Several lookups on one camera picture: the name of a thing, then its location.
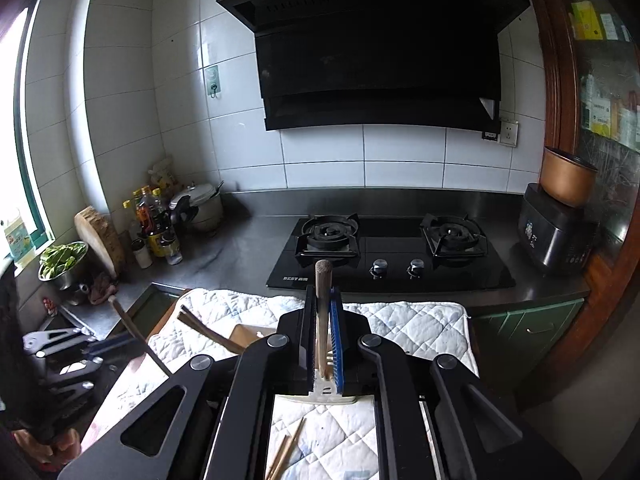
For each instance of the yellow cap sauce bottle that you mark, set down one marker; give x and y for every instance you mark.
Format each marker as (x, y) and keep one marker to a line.
(129, 217)

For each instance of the steel bowl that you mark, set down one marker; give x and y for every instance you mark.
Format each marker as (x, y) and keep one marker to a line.
(65, 277)

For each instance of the wooden glass door cabinet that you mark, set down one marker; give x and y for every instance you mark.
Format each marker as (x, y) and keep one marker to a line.
(605, 110)

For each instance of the black range hood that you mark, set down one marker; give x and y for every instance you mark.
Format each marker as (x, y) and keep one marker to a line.
(380, 60)

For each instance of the black gas stove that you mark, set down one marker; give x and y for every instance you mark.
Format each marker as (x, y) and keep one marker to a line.
(390, 255)

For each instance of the white plastic utensil holder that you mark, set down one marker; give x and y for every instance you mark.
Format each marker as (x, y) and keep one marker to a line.
(325, 396)

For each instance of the white detergent bottle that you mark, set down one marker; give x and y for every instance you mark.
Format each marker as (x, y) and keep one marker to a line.
(17, 242)

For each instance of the green window frame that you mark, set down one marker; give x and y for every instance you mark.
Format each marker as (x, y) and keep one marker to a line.
(27, 135)

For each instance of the small white seasoning jar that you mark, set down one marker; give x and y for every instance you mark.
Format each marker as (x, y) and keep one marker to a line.
(142, 256)

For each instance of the white quilted mat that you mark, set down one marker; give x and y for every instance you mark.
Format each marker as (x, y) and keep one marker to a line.
(410, 325)

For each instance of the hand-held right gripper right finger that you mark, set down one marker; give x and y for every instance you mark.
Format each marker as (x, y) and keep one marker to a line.
(337, 345)

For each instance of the green lower cabinet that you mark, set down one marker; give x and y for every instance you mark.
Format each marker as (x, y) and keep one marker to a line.
(530, 340)

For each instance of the green wall hook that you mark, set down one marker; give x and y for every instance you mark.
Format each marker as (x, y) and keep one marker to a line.
(212, 80)

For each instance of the pink rag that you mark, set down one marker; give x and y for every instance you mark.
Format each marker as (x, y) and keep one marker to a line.
(102, 287)

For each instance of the green leafy vegetables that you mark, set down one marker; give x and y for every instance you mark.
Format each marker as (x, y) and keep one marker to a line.
(61, 257)

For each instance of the group of wooden chopsticks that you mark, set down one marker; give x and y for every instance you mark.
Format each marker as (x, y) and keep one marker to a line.
(285, 452)

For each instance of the steel pressure cooker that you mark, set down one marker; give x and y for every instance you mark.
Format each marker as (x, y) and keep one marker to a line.
(200, 207)

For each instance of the copper inner pot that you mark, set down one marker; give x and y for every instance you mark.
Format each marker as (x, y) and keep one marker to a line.
(567, 177)

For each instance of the white wall socket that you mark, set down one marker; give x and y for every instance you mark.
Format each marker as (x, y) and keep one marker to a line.
(509, 132)

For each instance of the single brown wooden chopstick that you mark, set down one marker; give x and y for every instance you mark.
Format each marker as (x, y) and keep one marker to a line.
(132, 331)
(210, 327)
(202, 332)
(323, 310)

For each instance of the person's left hand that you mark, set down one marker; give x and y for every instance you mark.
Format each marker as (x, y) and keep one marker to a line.
(50, 447)

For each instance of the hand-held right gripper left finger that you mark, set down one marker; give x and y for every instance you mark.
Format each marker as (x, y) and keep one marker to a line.
(260, 370)

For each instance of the black rice cooker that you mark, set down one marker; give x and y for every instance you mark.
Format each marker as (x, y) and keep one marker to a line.
(550, 232)

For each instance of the round wooden cutting board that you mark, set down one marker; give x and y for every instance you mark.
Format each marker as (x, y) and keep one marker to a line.
(102, 240)

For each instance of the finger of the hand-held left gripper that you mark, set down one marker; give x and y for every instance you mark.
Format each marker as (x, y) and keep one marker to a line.
(115, 346)
(75, 375)

